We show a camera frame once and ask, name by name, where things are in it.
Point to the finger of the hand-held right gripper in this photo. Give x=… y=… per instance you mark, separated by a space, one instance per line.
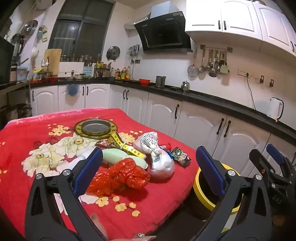
x=275 y=154
x=259 y=160

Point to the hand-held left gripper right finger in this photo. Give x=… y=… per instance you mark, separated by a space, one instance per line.
x=210 y=169

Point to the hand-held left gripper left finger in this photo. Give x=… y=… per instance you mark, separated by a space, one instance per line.
x=89 y=169

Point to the shiny dark snack wrapper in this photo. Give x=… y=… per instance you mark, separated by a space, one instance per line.
x=103 y=143

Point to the yellow rimmed black bin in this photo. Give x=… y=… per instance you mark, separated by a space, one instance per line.
x=201 y=197

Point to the light green packet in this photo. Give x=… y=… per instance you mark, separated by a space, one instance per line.
x=115 y=156

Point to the dark green snack wrapper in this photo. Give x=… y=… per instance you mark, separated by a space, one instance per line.
x=181 y=156

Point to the red plastic bag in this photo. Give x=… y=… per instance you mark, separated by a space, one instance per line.
x=124 y=173

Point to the yellow printed carton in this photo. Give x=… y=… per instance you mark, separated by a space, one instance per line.
x=118 y=141

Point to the white printed plastic bag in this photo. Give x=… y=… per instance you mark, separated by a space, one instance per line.
x=161 y=165

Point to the red small bottle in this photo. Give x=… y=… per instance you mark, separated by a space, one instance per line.
x=165 y=146

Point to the gold rimmed metal plate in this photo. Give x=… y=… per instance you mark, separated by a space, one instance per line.
x=79 y=129

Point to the white electric kettle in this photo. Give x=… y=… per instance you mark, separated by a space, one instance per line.
x=275 y=109

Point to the red floral blanket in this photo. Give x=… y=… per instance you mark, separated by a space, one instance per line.
x=34 y=129

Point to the black kitchen countertop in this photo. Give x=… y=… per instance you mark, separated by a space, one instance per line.
x=208 y=98

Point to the white lower cabinets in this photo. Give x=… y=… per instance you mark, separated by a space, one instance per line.
x=161 y=113

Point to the white cabinets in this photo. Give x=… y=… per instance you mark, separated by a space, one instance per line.
x=161 y=113
x=238 y=18

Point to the blue hanging cloth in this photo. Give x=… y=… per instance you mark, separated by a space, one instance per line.
x=72 y=90

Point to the metal teapot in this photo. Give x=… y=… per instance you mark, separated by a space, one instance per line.
x=185 y=87

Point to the small metal bowl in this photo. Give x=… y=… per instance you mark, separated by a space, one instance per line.
x=79 y=76

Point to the green spatula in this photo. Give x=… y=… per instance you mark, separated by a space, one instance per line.
x=224 y=69

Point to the blue knife block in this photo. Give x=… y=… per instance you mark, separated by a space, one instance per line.
x=88 y=71

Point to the round metal strainer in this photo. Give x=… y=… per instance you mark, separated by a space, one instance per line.
x=192 y=71

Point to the condiment rack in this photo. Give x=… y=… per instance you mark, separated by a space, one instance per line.
x=104 y=69

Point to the metal mug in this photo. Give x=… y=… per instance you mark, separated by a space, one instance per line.
x=160 y=81

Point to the group of condiment bottles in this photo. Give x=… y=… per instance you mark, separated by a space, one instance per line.
x=123 y=74

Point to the red bowl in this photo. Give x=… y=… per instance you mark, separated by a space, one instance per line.
x=144 y=82

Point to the row of hanging metal utensils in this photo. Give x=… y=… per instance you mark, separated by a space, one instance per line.
x=211 y=60

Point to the row of windowsill jars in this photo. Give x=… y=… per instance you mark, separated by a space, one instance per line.
x=81 y=58

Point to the wooden cutting board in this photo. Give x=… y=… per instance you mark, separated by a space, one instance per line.
x=53 y=61

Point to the metal faucet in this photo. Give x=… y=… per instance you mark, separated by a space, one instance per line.
x=45 y=62

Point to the plastic storage container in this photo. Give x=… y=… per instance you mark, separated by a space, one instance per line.
x=22 y=74

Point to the round pan lid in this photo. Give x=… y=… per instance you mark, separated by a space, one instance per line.
x=113 y=53

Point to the white scoop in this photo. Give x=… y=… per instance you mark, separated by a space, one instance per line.
x=34 y=55

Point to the hanging kitchen gadgets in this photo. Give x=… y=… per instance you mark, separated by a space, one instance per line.
x=134 y=49

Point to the black microwave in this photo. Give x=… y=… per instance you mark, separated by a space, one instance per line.
x=5 y=62

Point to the dark kitchen window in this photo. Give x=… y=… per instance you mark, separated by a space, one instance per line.
x=81 y=32

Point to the white upper cabinets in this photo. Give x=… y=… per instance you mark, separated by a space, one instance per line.
x=238 y=18

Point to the hanging sponge holder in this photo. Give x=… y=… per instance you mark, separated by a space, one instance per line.
x=42 y=33

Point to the black range hood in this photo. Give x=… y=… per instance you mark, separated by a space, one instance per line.
x=161 y=32

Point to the white water heater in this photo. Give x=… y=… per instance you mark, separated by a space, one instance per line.
x=41 y=3

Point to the black wall hook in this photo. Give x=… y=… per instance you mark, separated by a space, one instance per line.
x=271 y=83
x=261 y=79

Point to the white wall socket strip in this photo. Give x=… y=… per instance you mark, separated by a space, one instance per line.
x=242 y=72

